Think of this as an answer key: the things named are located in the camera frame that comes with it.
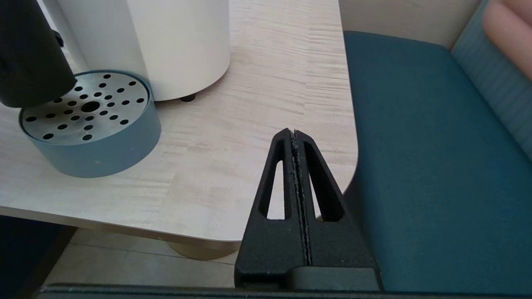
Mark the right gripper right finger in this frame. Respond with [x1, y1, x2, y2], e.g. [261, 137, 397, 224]
[294, 130, 383, 290]

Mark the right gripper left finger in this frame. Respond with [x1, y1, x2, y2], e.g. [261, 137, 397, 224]
[234, 128, 311, 290]

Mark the black plastic cup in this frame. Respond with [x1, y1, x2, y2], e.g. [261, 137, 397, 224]
[0, 0, 78, 108]

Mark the large tea dispenser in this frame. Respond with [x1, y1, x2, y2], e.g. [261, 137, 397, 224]
[42, 0, 231, 103]

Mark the large blue-grey perforated drip tray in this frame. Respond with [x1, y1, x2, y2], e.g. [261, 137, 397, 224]
[19, 70, 162, 178]

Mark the teal upholstered bench sofa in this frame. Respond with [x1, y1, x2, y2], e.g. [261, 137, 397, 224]
[339, 0, 532, 294]

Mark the pink bolster cushion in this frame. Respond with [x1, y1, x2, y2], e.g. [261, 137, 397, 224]
[482, 0, 532, 82]

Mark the beige table pedestal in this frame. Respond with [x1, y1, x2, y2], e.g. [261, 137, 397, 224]
[166, 239, 242, 262]

